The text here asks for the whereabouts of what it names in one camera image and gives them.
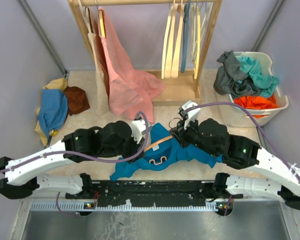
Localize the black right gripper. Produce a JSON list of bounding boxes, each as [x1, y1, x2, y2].
[[169, 114, 220, 158]]

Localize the blue t-shirt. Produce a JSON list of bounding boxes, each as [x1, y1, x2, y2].
[[109, 137, 222, 182]]

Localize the orange hanger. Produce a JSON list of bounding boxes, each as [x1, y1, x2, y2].
[[143, 123, 180, 169]]

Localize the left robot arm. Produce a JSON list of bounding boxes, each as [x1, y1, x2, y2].
[[0, 119, 150, 200]]

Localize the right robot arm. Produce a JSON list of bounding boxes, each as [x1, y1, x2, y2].
[[169, 118, 300, 211]]

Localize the light wooden hanger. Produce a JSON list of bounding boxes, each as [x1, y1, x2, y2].
[[170, 1, 185, 78]]

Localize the grey shirt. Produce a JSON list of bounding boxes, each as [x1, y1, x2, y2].
[[213, 50, 261, 99]]

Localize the orange shirt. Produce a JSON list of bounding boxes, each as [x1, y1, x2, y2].
[[233, 95, 279, 110]]

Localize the pink hanging t-shirt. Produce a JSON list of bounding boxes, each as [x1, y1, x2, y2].
[[99, 8, 165, 123]]

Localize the cream wooden hanger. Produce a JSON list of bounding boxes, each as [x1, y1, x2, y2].
[[161, 1, 178, 79]]

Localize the teal shirt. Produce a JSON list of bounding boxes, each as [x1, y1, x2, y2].
[[237, 56, 279, 99]]

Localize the beige hanging t-shirt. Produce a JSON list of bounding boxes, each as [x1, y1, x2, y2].
[[84, 7, 109, 116]]

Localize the brown shirt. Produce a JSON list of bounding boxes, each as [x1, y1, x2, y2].
[[64, 86, 90, 116]]

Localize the white hanger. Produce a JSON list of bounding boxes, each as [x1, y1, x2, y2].
[[189, 2, 213, 63]]

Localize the blue hanger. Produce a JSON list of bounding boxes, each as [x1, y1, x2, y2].
[[180, 0, 191, 73]]

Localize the yellow hanger holding pink shirt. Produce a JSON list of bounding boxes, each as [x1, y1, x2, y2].
[[94, 0, 106, 38]]

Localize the yellow shirt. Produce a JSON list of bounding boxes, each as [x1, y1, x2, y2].
[[34, 78, 68, 147]]

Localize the light blue ribbed shirt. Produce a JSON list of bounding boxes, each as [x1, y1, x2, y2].
[[38, 89, 68, 137]]

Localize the wooden clothes rack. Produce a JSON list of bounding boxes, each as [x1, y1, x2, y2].
[[68, 0, 222, 106]]

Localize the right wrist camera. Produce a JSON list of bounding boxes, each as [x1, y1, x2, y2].
[[178, 100, 200, 130]]

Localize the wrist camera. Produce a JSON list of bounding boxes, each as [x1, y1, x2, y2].
[[129, 111, 152, 144], [178, 100, 200, 130]]

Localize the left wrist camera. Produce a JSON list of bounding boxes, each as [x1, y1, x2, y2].
[[129, 111, 152, 144]]

